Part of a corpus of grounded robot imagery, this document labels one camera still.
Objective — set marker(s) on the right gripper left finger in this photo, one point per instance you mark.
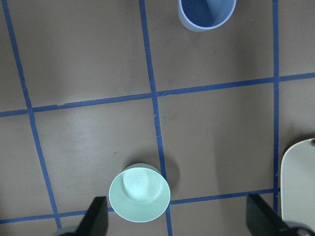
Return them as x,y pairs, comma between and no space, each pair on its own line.
95,221

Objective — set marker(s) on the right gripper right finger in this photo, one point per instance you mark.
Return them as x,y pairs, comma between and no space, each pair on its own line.
261,220

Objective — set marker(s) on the blue cup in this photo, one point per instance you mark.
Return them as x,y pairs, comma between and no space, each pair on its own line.
203,15

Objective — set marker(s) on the green bowl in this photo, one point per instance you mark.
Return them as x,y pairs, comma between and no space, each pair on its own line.
139,193

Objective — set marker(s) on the cream toaster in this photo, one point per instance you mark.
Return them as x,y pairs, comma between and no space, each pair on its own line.
298,184

